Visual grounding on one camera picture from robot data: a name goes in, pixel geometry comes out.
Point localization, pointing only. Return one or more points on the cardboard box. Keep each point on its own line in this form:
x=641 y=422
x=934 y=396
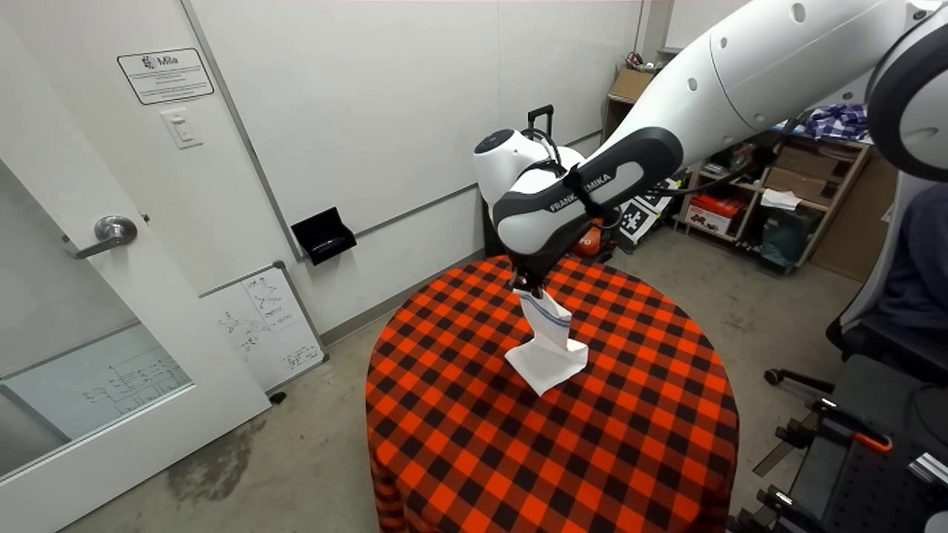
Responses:
x=631 y=83

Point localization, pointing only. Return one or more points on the black office chair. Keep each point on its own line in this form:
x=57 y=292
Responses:
x=908 y=284

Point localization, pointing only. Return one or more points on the small leaning whiteboard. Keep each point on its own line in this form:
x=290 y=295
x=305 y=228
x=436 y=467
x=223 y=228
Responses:
x=265 y=330

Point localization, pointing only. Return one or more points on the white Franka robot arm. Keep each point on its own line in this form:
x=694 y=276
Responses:
x=751 y=70

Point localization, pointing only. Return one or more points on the black white marker board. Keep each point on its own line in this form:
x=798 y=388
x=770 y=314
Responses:
x=641 y=219

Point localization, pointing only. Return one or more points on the white cloth with blue stripes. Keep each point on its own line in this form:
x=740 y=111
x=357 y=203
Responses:
x=549 y=357

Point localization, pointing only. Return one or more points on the wooden storage shelf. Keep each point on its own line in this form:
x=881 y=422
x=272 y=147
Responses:
x=819 y=187

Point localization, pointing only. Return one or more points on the red black plaid tablecloth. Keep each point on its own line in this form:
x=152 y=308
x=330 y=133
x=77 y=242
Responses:
x=552 y=453

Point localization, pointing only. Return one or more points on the white printed wall sign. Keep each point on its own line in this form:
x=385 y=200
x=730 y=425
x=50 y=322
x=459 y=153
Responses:
x=164 y=74

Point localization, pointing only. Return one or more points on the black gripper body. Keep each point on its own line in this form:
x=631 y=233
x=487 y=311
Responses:
x=540 y=264

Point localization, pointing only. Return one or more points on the white light switch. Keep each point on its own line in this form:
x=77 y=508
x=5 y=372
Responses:
x=180 y=129

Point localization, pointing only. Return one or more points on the large wall whiteboard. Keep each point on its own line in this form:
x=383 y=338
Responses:
x=395 y=89

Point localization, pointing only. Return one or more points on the white door with glass panel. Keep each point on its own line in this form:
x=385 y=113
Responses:
x=97 y=327

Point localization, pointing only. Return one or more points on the blue patterned fabric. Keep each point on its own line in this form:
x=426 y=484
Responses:
x=839 y=123

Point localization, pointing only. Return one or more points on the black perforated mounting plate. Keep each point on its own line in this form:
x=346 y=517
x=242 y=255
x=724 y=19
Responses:
x=878 y=484

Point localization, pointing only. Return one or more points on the small orange object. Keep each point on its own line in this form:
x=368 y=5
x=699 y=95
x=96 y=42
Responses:
x=589 y=242

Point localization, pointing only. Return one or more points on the framed wall whiteboard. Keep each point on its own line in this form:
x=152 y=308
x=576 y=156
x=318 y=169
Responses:
x=691 y=19

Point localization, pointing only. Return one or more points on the teal storage bin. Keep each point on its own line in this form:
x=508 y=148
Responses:
x=786 y=242

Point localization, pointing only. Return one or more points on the black wall tray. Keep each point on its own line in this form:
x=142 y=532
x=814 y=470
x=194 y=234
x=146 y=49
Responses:
x=324 y=237

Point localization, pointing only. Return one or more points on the black suitcase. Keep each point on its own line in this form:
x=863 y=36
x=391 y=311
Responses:
x=540 y=123

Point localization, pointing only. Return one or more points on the red box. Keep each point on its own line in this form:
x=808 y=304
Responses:
x=715 y=215

